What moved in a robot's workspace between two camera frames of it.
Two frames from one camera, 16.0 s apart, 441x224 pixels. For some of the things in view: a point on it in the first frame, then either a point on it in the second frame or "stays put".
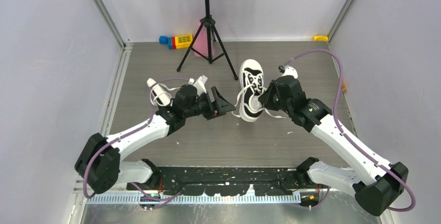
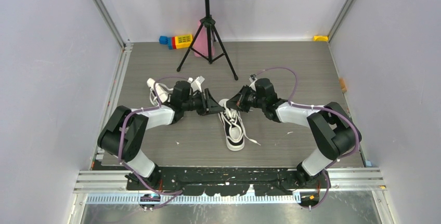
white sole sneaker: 158,95 stays put
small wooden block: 343,86 stays put
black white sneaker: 251,80 to 234,129
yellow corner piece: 320,38 stays put
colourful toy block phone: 178,42 stays put
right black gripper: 265,99 to 234,103
